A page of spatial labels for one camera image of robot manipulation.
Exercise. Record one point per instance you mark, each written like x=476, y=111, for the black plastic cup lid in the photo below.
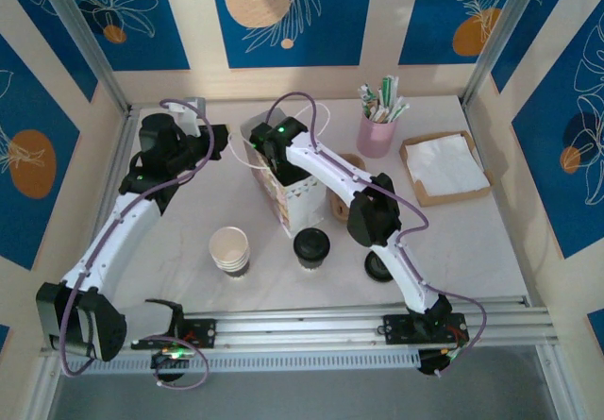
x=375, y=269
x=310, y=243

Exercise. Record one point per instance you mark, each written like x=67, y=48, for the white cartoon print gift bag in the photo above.
x=307, y=207

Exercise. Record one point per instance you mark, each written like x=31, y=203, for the stack of paper cups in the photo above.
x=229, y=245

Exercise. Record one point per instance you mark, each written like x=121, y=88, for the green white wrapped straw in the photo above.
x=367, y=96
x=387, y=90
x=395, y=90
x=400, y=108

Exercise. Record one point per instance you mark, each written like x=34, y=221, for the stack of white napkins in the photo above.
x=446, y=162

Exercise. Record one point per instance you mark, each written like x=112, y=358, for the black electronics box with LEDs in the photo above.
x=167, y=368
x=434, y=365

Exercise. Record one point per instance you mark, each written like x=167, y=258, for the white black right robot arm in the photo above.
x=325, y=174

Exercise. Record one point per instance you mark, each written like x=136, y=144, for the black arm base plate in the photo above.
x=396, y=329
x=203, y=332

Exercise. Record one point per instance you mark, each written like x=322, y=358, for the aluminium front frame rail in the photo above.
x=307, y=328

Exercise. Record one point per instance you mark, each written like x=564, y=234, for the pink straw holder cup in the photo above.
x=375, y=139

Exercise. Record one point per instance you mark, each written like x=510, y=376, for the brown cardboard napkin tray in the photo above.
x=453, y=199

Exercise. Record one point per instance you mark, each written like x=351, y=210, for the stack of pulp cup carriers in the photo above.
x=337, y=207

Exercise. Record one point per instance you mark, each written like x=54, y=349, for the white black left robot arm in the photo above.
x=127, y=231

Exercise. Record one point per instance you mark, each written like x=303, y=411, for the aluminium frame post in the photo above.
x=78, y=28
x=504, y=38

